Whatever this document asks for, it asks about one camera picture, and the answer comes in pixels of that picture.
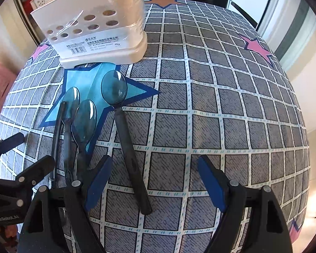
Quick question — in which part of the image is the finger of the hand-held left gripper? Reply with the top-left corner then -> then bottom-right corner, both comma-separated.
0,132 -> 25,174
11,155 -> 56,207

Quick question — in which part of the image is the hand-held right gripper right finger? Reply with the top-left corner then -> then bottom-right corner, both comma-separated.
197,155 -> 293,253

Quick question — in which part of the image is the cream plastic utensil holder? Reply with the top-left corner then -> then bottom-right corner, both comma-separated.
30,0 -> 148,69

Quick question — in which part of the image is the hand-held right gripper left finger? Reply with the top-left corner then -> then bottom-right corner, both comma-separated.
18,155 -> 114,253

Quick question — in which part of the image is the clear spoon with black handle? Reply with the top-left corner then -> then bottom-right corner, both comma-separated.
100,70 -> 153,215
72,99 -> 98,183
60,86 -> 81,185
51,101 -> 67,182

